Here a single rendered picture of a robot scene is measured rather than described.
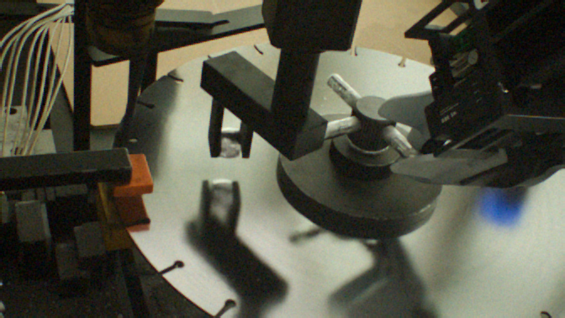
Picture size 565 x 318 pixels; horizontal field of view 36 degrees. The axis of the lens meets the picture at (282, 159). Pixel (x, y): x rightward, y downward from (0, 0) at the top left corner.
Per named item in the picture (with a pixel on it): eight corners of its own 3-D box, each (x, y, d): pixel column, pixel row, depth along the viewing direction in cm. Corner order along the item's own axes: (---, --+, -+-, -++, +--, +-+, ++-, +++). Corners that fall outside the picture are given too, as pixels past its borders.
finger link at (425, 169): (342, 165, 53) (436, 101, 45) (419, 166, 56) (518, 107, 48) (352, 214, 52) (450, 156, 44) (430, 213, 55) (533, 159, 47)
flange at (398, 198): (243, 158, 57) (248, 128, 56) (351, 105, 64) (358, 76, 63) (368, 255, 52) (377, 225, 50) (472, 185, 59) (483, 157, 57)
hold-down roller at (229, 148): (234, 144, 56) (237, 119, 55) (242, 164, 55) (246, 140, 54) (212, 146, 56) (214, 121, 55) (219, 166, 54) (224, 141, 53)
